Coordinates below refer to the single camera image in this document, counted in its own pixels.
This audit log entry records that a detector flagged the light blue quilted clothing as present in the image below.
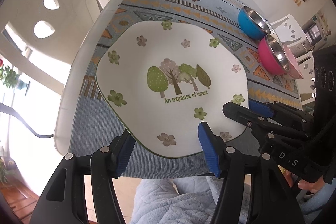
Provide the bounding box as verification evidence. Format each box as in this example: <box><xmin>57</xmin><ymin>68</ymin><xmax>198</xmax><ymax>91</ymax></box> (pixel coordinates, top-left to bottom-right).
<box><xmin>131</xmin><ymin>176</ymin><xmax>335</xmax><ymax>223</ymax></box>

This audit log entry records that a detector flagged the person's right hand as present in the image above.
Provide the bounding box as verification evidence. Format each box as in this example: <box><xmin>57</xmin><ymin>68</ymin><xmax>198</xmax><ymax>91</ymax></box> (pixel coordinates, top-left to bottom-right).
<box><xmin>283</xmin><ymin>170</ymin><xmax>325</xmax><ymax>193</ymax></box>

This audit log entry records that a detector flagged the black cable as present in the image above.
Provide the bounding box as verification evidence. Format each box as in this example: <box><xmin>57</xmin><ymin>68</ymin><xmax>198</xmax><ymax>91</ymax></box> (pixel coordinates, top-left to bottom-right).
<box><xmin>0</xmin><ymin>101</ymin><xmax>55</xmax><ymax>139</ymax></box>

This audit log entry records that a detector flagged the white chair right side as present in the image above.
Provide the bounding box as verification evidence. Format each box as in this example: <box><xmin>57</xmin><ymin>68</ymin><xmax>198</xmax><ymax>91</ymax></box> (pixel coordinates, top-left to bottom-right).
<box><xmin>270</xmin><ymin>14</ymin><xmax>307</xmax><ymax>48</ymax></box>

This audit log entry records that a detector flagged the white chair near left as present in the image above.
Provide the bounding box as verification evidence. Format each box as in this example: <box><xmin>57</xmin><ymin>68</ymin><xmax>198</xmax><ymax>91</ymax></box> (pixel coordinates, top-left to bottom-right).
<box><xmin>0</xmin><ymin>0</ymin><xmax>103</xmax><ymax>94</ymax></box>

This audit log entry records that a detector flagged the green potted plant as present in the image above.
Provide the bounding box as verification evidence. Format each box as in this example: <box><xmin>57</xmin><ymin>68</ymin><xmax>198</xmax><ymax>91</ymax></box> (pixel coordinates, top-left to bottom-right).
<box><xmin>0</xmin><ymin>59</ymin><xmax>20</xmax><ymax>88</ymax></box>

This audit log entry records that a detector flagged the pink polka dot bowl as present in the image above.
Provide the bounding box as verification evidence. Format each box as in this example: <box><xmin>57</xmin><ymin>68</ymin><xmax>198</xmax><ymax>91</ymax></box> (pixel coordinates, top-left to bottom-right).
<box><xmin>283</xmin><ymin>45</ymin><xmax>303</xmax><ymax>79</ymax></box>

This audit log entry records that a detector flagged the blue steel bowl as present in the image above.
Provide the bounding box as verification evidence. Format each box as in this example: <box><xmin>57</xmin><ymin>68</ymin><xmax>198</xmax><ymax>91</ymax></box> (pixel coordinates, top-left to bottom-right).
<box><xmin>238</xmin><ymin>6</ymin><xmax>271</xmax><ymax>40</ymax></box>

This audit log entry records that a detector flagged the forest print square plate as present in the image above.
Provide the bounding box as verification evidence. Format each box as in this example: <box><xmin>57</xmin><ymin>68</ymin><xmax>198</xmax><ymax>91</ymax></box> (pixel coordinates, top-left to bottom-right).
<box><xmin>96</xmin><ymin>21</ymin><xmax>248</xmax><ymax>158</ymax></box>

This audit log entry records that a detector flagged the white chair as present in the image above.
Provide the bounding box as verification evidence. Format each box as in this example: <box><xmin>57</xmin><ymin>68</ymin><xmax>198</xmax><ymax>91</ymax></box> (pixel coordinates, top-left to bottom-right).
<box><xmin>296</xmin><ymin>51</ymin><xmax>315</xmax><ymax>106</ymax></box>
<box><xmin>270</xmin><ymin>14</ymin><xmax>307</xmax><ymax>48</ymax></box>
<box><xmin>0</xmin><ymin>0</ymin><xmax>103</xmax><ymax>94</ymax></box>

